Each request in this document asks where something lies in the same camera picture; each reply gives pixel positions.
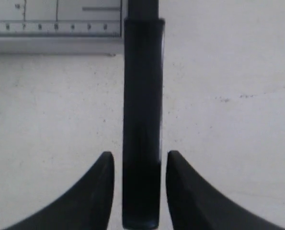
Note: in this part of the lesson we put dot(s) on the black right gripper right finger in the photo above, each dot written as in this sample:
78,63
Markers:
194,204

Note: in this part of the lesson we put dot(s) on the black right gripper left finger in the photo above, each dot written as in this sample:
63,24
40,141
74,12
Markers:
86,205

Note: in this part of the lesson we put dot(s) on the black cutter blade lever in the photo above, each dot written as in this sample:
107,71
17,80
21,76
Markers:
143,90

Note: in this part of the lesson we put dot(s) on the grey paper cutter base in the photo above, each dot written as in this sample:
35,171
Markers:
62,26

